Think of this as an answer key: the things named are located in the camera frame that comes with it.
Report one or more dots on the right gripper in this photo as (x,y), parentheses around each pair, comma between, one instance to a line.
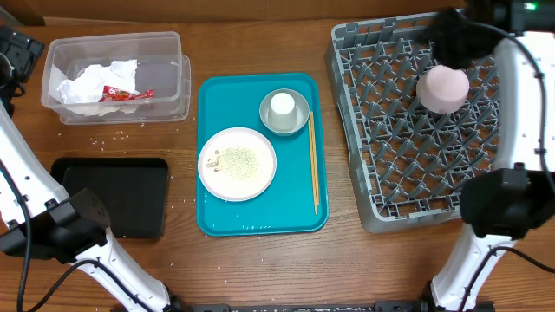
(430,35)

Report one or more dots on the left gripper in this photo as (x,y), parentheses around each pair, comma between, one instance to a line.
(23,51)

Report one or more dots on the small pink bowl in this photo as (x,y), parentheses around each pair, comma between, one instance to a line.
(443,90)

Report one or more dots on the white napkin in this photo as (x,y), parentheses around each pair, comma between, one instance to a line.
(82,94)

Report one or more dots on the red sauce packet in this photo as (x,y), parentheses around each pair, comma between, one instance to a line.
(116,94)

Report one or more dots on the gray dishwasher rack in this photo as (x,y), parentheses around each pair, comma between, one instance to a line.
(407,164)

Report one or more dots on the wooden chopstick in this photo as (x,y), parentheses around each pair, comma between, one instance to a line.
(315,151)
(312,165)

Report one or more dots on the gray bowl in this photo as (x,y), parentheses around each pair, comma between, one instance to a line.
(302,106)

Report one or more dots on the white paper cup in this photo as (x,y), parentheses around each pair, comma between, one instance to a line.
(282,113)

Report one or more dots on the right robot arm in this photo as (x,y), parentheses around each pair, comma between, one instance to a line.
(499,207)

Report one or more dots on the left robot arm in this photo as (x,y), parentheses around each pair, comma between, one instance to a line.
(45,222)

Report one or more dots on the clear plastic waste bin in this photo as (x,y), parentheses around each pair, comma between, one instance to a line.
(162,78)

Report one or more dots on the black rectangular tray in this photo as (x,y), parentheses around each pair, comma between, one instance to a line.
(133,190)

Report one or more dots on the teal serving tray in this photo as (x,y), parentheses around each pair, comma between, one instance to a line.
(288,204)

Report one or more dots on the large white plate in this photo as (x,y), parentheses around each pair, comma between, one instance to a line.
(224,187)

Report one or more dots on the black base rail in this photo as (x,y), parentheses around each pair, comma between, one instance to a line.
(379,306)

